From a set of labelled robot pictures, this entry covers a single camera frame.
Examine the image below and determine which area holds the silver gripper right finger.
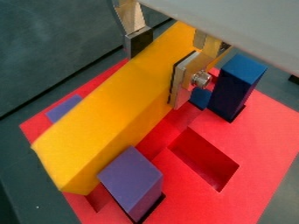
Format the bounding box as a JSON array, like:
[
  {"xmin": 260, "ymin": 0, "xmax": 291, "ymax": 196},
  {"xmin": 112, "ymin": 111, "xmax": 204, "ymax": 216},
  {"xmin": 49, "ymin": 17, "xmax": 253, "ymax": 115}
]
[{"xmin": 167, "ymin": 30, "xmax": 231, "ymax": 109}]

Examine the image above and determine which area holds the flush purple block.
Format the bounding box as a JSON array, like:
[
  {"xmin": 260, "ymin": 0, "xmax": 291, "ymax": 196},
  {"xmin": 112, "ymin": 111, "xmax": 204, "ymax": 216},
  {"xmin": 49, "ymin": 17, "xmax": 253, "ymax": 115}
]
[{"xmin": 45, "ymin": 94, "xmax": 81, "ymax": 123}]

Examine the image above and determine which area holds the tall purple block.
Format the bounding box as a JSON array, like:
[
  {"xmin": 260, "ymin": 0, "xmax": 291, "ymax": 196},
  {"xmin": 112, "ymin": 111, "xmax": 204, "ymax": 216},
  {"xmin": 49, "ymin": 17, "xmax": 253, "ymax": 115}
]
[{"xmin": 97, "ymin": 146, "xmax": 164, "ymax": 222}]

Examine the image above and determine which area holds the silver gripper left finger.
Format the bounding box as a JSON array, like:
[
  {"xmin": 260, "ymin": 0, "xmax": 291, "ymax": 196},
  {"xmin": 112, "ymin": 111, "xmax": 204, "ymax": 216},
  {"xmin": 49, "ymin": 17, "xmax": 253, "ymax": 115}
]
[{"xmin": 112, "ymin": 0, "xmax": 153, "ymax": 59}]

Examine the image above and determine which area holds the low blue block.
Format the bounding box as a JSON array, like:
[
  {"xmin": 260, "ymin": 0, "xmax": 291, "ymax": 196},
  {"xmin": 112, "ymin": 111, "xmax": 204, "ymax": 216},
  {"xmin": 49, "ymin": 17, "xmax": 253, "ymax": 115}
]
[{"xmin": 189, "ymin": 87, "xmax": 211, "ymax": 110}]

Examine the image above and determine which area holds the long yellow block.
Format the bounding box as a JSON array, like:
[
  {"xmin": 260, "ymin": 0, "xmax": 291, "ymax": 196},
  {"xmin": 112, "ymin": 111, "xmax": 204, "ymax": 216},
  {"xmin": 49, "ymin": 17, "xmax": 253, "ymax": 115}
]
[{"xmin": 32, "ymin": 22, "xmax": 195, "ymax": 195}]

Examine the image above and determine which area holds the right dark blue block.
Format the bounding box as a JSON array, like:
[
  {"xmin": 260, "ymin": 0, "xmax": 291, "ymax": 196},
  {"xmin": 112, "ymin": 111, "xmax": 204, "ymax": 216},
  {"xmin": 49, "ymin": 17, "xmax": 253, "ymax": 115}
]
[{"xmin": 208, "ymin": 54, "xmax": 267, "ymax": 122}]

